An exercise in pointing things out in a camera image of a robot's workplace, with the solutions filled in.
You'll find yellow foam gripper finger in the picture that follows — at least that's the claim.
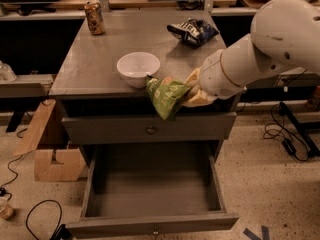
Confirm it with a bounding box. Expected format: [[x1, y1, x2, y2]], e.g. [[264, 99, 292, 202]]
[[185, 68, 201, 87], [181, 86, 216, 107]]

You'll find green jalapeno chip bag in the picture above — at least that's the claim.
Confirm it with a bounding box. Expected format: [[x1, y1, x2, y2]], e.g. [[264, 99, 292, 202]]
[[146, 76, 191, 120]]

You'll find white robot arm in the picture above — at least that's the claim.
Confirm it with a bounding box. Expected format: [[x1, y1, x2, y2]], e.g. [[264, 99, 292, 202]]
[[181, 0, 320, 107]]

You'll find blue chip bag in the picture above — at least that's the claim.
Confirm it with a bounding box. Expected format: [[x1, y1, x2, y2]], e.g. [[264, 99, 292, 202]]
[[167, 18, 219, 47]]

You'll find grey open bottom drawer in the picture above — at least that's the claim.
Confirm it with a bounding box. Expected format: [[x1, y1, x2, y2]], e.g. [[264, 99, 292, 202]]
[[67, 142, 239, 239]]

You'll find grey drawer cabinet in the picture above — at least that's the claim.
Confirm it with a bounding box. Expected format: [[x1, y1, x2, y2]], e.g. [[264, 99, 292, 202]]
[[50, 9, 239, 161]]

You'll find clear plastic bag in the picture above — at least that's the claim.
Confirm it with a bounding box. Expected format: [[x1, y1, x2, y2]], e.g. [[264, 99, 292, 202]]
[[0, 61, 17, 83]]

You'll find white ceramic bowl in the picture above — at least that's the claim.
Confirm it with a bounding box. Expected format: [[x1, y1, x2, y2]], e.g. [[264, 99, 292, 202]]
[[117, 52, 160, 88]]

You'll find orange bottle on floor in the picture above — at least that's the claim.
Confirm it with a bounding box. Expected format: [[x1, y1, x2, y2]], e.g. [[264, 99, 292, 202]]
[[306, 86, 320, 110]]

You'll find brown drink can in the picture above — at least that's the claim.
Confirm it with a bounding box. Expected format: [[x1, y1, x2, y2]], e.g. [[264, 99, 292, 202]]
[[84, 0, 105, 35]]

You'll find wooden block stand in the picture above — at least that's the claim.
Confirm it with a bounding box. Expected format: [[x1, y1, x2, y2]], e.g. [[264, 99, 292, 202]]
[[13, 99, 87, 182]]

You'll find clear plastic cup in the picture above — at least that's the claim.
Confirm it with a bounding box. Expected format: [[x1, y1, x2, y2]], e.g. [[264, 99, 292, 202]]
[[0, 197, 14, 219]]

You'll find black power adapter cable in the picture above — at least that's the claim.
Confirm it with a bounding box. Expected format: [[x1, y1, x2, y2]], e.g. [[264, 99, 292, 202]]
[[262, 102, 312, 163]]

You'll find black floor cable left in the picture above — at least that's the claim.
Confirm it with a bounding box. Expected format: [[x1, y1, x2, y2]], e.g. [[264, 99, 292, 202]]
[[0, 127, 74, 240]]

